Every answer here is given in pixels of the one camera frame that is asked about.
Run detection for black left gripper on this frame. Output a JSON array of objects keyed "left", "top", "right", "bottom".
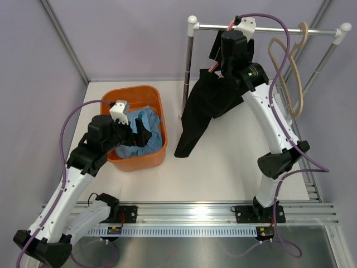
[{"left": 103, "top": 115, "right": 152, "bottom": 153}]

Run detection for light blue shorts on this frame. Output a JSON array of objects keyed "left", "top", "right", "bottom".
[{"left": 114, "top": 108, "right": 163, "bottom": 160}]

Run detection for pink plastic hanger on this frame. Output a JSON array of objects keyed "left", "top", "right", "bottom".
[{"left": 209, "top": 20, "right": 234, "bottom": 73}]

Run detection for black shorts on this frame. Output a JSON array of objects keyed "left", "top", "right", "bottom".
[{"left": 174, "top": 69, "right": 243, "bottom": 158}]

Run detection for beige wooden hanger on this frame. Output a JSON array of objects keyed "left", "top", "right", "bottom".
[{"left": 268, "top": 21, "right": 308, "bottom": 118}]

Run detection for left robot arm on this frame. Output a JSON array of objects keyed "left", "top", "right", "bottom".
[{"left": 13, "top": 114, "right": 152, "bottom": 267}]

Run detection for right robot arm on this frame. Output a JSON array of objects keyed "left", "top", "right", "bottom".
[{"left": 210, "top": 30, "right": 310, "bottom": 223}]

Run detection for metal clothes rack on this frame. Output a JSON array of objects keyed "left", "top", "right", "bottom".
[{"left": 178, "top": 15, "right": 353, "bottom": 125}]

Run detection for orange plastic laundry basket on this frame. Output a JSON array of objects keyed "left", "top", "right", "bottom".
[{"left": 102, "top": 85, "right": 167, "bottom": 171}]

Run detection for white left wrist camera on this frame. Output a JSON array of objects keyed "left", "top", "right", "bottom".
[{"left": 109, "top": 100, "right": 130, "bottom": 125}]

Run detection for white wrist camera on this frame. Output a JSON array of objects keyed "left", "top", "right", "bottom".
[
  {"left": 234, "top": 17, "right": 257, "bottom": 42},
  {"left": 109, "top": 100, "right": 130, "bottom": 125}
]

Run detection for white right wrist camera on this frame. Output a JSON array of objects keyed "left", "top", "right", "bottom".
[{"left": 234, "top": 17, "right": 257, "bottom": 42}]

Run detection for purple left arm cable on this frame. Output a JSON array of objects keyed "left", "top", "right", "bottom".
[{"left": 15, "top": 99, "right": 120, "bottom": 268}]

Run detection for white slotted cable duct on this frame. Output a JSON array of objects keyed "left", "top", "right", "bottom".
[{"left": 85, "top": 226, "right": 257, "bottom": 237}]

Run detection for aluminium frame post right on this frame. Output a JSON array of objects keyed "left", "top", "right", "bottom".
[{"left": 281, "top": 0, "right": 334, "bottom": 83}]

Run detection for aluminium frame post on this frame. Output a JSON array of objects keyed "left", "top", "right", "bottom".
[
  {"left": 39, "top": 0, "right": 90, "bottom": 86},
  {"left": 281, "top": 0, "right": 334, "bottom": 83}
]

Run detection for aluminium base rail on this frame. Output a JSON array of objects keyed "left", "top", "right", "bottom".
[{"left": 41, "top": 201, "right": 340, "bottom": 227}]

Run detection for aluminium frame post left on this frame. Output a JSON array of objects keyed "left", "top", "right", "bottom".
[{"left": 39, "top": 0, "right": 90, "bottom": 86}]

